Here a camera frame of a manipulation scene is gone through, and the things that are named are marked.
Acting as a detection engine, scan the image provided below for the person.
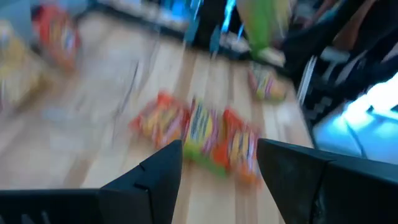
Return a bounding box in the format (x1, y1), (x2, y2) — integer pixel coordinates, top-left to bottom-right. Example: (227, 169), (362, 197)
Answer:
(279, 0), (398, 125)

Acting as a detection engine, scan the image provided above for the yellow Maruchan chicken ramen packet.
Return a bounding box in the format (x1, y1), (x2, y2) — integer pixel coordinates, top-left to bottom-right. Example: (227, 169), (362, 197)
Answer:
(0, 20), (43, 105)

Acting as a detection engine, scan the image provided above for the lime chili shrimp ramen packet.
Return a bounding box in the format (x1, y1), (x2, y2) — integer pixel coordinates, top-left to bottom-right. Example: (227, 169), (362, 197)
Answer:
(247, 62), (289, 102)
(238, 0), (292, 68)
(182, 99), (228, 178)

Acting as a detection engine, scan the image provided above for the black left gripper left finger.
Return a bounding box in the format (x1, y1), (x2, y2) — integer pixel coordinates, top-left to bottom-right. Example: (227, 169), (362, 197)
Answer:
(0, 139), (184, 224)

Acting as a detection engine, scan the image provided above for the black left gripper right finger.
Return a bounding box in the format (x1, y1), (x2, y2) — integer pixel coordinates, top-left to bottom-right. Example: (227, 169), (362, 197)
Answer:
(256, 138), (398, 224)

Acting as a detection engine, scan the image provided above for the orange Maruchan saucy noodles packet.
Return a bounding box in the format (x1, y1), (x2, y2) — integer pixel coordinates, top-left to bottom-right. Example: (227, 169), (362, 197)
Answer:
(214, 107), (265, 186)
(30, 3), (82, 72)
(129, 91), (190, 149)

